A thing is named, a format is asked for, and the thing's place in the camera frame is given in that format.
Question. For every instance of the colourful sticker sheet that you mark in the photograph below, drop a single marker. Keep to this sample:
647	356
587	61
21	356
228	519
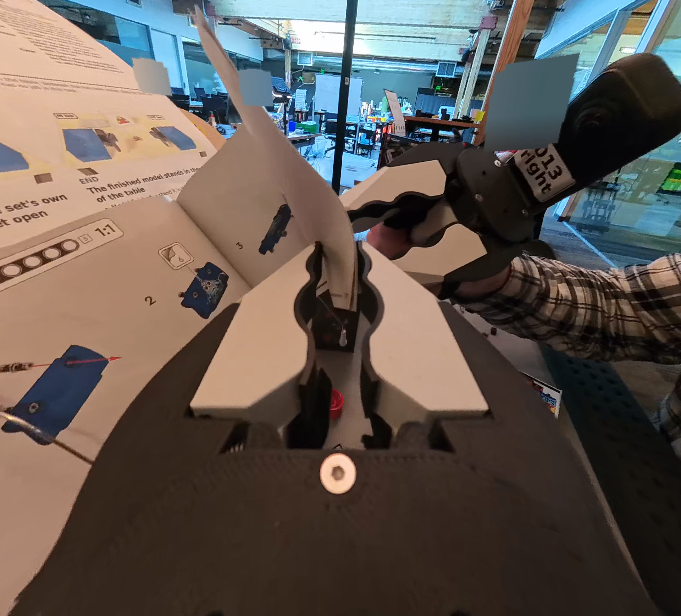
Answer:
545	397

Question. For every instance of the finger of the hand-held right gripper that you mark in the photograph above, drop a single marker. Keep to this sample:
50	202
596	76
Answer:
433	225
399	181

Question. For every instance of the person's right forearm plaid sleeve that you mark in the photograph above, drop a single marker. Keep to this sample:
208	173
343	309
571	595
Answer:
585	307

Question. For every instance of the toy building instruction booklet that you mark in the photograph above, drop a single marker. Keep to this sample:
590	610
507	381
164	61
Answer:
133	307

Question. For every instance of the white whiteboard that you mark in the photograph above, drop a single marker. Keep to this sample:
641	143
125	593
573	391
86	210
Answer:
338	92

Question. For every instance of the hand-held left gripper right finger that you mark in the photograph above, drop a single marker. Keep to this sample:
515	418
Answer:
420	355

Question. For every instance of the red toy wheel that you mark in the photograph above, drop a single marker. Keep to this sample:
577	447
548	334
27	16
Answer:
335	401

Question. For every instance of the black stand pole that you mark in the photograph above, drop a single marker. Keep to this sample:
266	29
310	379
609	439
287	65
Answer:
348	68

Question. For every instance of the person's right hand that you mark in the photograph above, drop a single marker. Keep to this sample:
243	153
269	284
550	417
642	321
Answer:
388	246

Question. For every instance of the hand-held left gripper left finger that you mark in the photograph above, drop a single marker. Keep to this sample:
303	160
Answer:
250	355

